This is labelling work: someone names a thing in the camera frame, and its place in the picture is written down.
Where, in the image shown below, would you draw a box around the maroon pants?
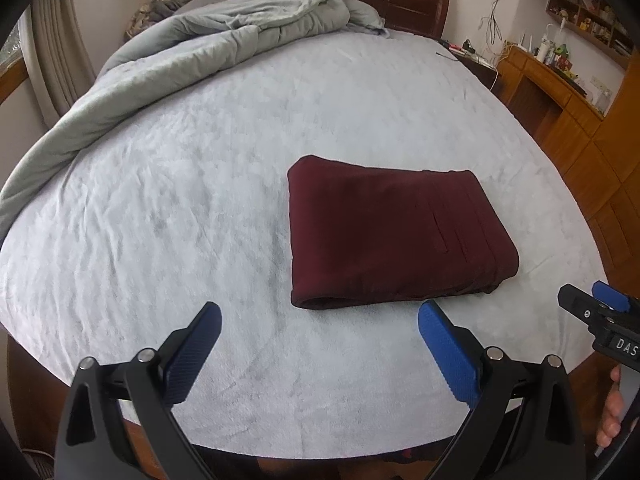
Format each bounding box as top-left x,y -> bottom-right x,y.
288,155 -> 520,310

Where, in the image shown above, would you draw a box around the person's right hand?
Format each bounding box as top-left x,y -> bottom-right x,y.
596,365 -> 625,448

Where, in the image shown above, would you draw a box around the wooden desk cabinet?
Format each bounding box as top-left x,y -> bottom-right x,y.
494,44 -> 603,174

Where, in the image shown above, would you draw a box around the white bed sheet mattress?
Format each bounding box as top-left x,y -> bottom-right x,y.
1,32 -> 604,460

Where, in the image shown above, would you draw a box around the dark wooden nightstand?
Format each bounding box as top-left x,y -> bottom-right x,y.
440,40 -> 499,91

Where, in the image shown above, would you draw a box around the grey pillow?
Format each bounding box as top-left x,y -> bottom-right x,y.
343,0 -> 390,37

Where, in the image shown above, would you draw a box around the beige curtain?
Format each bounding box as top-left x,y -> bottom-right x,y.
20,0 -> 96,128

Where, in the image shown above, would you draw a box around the grey duvet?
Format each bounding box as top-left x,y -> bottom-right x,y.
0,0 -> 352,246

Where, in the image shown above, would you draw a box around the wooden wall shelf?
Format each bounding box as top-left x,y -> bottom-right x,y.
546,0 -> 634,70

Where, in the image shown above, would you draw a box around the wooden window frame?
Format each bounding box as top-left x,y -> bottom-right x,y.
0,58 -> 28,103

